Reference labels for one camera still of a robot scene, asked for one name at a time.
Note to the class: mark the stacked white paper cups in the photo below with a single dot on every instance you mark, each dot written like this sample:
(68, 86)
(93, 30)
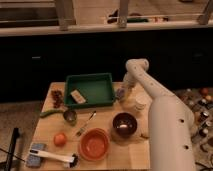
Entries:
(140, 102)

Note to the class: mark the small grey-blue towel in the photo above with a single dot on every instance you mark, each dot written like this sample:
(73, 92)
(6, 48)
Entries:
(120, 93)

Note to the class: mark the orange fruit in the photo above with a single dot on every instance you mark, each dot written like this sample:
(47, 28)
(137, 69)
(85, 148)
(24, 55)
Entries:
(60, 139)

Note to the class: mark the small metal cup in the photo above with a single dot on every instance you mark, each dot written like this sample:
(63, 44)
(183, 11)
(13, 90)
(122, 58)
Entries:
(70, 116)

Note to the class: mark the orange plastic bowl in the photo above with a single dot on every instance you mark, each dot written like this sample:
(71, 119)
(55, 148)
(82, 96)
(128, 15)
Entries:
(94, 145)

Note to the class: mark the white handled dish brush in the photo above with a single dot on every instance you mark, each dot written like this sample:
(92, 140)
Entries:
(70, 160)

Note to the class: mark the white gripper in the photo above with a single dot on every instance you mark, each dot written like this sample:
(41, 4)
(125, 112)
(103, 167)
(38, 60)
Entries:
(128, 84)

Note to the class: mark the beige sponge block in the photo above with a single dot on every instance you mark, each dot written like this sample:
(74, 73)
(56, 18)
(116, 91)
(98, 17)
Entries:
(78, 97)

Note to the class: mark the metal fork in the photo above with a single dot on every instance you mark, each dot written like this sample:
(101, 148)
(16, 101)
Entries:
(82, 129)

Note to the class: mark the black clamp stand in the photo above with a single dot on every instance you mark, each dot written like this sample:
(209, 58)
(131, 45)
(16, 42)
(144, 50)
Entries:
(15, 136)

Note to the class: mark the green plastic tray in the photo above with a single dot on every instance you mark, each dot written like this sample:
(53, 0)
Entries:
(97, 89)

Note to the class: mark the dark brown bowl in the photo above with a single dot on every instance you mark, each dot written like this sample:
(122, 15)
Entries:
(124, 124)

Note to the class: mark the dark red grape bunch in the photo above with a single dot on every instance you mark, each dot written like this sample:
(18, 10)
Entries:
(57, 98)

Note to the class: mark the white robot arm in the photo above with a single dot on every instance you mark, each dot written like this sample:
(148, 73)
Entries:
(169, 121)

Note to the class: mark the blue grey sponge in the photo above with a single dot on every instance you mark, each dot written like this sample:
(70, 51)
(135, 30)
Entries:
(34, 161)

